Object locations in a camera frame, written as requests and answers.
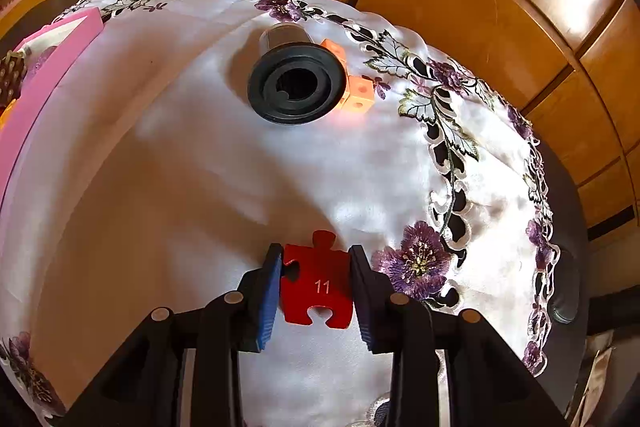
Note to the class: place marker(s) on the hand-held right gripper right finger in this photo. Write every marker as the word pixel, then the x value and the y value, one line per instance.
pixel 365 302

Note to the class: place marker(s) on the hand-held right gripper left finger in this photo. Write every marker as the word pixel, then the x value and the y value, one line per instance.
pixel 267 302

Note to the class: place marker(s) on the red puzzle piece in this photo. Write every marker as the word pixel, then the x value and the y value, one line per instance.
pixel 320 277

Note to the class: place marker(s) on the pink-edged white tray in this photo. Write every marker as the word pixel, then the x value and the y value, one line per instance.
pixel 45 72

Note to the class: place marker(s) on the orange toy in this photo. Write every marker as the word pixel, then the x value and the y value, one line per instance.
pixel 6 114

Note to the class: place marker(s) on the floral embroidered white tablecloth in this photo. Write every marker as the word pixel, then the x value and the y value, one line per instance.
pixel 200 187

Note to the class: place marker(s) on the orange snap cube block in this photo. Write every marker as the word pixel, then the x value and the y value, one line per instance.
pixel 359 96

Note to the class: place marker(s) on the black thread spool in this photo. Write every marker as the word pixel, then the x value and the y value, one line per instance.
pixel 295 82

